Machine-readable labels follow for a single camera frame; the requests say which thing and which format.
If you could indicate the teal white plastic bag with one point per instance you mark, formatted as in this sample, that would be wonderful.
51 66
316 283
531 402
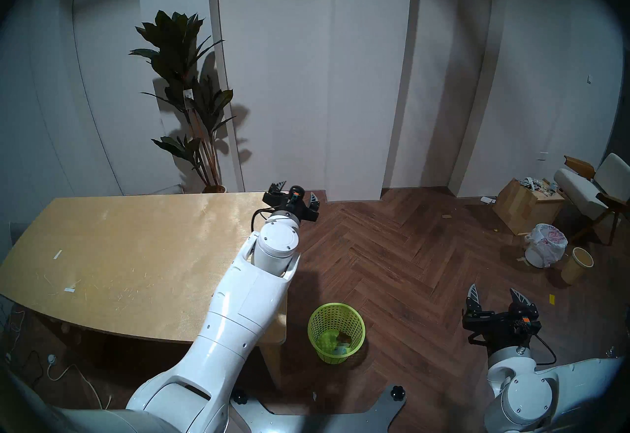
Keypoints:
340 349

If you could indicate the black round base knob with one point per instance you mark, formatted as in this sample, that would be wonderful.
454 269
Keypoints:
239 395
396 392

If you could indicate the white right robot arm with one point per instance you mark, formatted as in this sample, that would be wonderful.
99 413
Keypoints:
541 387

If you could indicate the beige paper bucket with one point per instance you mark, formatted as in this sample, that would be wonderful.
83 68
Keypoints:
576 267

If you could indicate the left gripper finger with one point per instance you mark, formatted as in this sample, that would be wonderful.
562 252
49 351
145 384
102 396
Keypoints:
276 187
313 201

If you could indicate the white cushioned wooden armchair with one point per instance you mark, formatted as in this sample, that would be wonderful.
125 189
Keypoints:
585 191

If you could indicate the green plastic mesh basket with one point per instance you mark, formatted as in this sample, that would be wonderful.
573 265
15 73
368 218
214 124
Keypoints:
320 323

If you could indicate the tall dark green plant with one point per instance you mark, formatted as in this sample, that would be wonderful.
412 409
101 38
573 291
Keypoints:
172 43

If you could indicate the grey metal robot base plate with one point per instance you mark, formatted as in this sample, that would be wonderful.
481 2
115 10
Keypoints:
315 422

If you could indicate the brown cardboard box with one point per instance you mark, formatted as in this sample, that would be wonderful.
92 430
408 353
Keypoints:
521 210

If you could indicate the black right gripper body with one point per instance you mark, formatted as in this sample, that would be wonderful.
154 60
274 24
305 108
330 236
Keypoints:
497 328

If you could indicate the white bin with plastic bag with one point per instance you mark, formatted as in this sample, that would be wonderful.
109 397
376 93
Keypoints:
544 245

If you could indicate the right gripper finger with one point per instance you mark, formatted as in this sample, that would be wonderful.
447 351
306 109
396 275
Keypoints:
473 299
521 300

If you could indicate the mixed trash pile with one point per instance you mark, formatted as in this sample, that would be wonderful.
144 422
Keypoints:
536 185

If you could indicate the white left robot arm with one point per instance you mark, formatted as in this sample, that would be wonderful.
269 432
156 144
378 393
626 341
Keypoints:
236 314

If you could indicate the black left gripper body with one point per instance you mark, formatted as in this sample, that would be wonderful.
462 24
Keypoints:
290 208

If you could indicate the light wooden table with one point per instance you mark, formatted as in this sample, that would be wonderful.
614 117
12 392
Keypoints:
98 240

